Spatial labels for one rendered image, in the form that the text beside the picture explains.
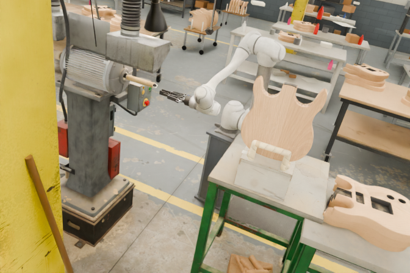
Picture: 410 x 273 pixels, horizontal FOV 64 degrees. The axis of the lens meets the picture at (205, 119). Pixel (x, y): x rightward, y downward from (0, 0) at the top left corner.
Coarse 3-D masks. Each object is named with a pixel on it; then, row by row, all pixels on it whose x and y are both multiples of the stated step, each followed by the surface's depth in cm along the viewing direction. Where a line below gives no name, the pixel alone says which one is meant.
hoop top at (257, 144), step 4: (256, 140) 164; (256, 144) 163; (260, 144) 162; (264, 144) 162; (268, 144) 162; (264, 148) 162; (268, 148) 162; (272, 148) 161; (276, 148) 161; (280, 148) 161; (276, 152) 161; (280, 152) 160; (284, 152) 160; (288, 152) 159
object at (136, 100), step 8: (128, 88) 227; (136, 88) 224; (144, 88) 228; (128, 96) 230; (136, 96) 227; (144, 96) 232; (120, 104) 235; (128, 104) 232; (136, 104) 230; (144, 104) 236; (128, 112) 237; (136, 112) 238
